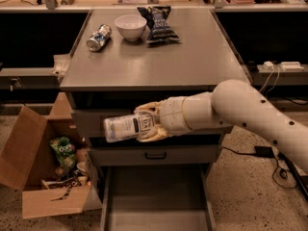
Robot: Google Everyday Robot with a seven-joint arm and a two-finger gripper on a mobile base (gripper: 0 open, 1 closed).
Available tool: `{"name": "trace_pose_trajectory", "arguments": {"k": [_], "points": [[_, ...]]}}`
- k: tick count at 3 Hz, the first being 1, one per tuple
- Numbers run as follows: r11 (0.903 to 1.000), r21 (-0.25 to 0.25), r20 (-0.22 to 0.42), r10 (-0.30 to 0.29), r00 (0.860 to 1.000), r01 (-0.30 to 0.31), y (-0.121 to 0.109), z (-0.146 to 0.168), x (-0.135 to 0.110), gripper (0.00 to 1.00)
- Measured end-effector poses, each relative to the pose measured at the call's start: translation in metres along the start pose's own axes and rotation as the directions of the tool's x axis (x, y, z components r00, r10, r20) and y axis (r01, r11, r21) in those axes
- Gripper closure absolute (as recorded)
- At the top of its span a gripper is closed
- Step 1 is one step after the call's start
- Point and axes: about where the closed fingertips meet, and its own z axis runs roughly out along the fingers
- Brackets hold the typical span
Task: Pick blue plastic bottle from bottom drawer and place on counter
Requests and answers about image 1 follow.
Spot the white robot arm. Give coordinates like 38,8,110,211
134,80,308,172

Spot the black cable on floor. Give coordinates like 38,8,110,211
221,145,299,190

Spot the black power adapter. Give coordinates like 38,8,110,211
254,146,274,158

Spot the brown cardboard box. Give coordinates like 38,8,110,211
0,92,101,218

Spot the grey drawer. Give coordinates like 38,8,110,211
100,164,217,231
72,109,232,138
88,144,221,167

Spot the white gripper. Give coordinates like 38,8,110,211
134,96,190,142

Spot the silver blue soda can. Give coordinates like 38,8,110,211
87,24,112,52

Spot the grey top drawer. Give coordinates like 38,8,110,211
72,109,232,138

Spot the white bowl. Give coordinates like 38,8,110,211
115,14,146,41

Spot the blue labelled plastic bottle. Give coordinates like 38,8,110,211
103,114,157,142

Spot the green snack bag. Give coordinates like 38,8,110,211
49,137,76,169

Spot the white plug adapter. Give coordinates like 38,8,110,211
263,61,274,70

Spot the grey bottom drawer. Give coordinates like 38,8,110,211
100,164,217,231

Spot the black bar on floor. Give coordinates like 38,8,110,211
283,156,308,201

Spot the white power strip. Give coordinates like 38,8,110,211
280,62,304,71

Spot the grey middle drawer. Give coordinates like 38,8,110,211
88,144,221,167

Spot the grey drawer cabinet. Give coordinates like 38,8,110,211
59,7,252,231

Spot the dark blue chip bag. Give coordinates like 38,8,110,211
138,6,180,44

